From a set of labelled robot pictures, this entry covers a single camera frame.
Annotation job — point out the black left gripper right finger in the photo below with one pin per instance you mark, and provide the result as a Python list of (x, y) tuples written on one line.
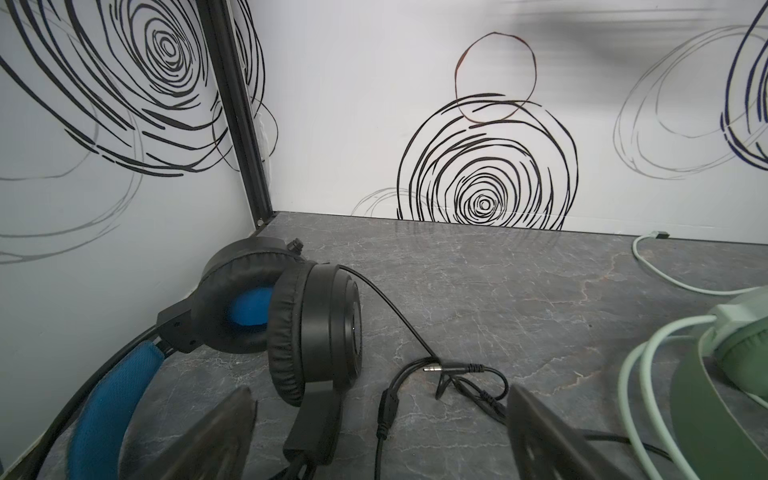
[(545, 447)]

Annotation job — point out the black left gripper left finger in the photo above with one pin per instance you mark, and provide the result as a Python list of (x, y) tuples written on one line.
[(216, 447)]

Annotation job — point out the black and blue headphones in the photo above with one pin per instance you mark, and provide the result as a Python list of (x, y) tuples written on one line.
[(256, 295)]

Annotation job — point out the black corner frame post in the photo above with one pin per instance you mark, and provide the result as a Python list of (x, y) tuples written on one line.
[(219, 34)]

